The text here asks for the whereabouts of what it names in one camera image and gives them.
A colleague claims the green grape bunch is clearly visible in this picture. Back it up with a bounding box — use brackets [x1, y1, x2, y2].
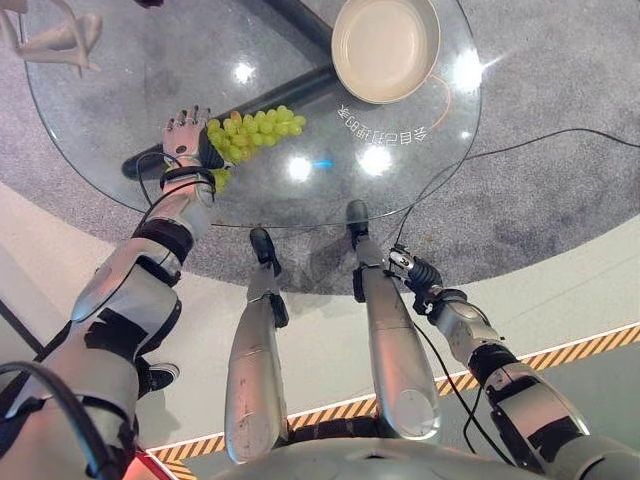
[205, 104, 308, 196]

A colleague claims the silver robot torso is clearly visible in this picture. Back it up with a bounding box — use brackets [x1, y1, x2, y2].
[207, 435, 640, 480]

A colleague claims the black table base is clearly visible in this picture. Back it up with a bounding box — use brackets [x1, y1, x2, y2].
[121, 0, 351, 180]

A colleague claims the cream round plate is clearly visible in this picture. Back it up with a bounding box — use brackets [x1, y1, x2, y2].
[330, 0, 443, 105]

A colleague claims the yellow black hazard tape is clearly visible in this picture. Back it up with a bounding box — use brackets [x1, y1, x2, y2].
[146, 323, 640, 464]

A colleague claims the thick black shoulder cable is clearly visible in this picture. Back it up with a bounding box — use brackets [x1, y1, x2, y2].
[0, 360, 122, 480]

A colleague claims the left silver robot leg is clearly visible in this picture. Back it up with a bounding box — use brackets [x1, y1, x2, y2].
[223, 227, 290, 465]

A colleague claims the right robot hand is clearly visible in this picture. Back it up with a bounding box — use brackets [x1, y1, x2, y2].
[389, 247, 445, 297]

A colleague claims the grey round carpet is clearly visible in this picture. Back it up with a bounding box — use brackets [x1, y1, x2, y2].
[0, 0, 640, 302]

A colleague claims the right silver robot leg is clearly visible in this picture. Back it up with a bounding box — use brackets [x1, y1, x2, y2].
[345, 199, 443, 442]

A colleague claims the long black floor cable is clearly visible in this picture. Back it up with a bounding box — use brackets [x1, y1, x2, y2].
[394, 128, 640, 249]

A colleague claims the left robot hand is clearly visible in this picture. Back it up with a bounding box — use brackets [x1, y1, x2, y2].
[162, 104, 225, 169]

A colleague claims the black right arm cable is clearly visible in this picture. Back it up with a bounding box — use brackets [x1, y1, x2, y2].
[412, 299, 517, 467]

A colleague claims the person's black sneaker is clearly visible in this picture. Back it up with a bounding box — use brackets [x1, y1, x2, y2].
[136, 356, 181, 400]

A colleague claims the beige sculpture figure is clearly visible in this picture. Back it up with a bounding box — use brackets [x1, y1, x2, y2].
[0, 0, 104, 79]

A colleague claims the silver robot leg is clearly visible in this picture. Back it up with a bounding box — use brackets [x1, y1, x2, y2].
[223, 227, 290, 465]
[345, 199, 443, 442]

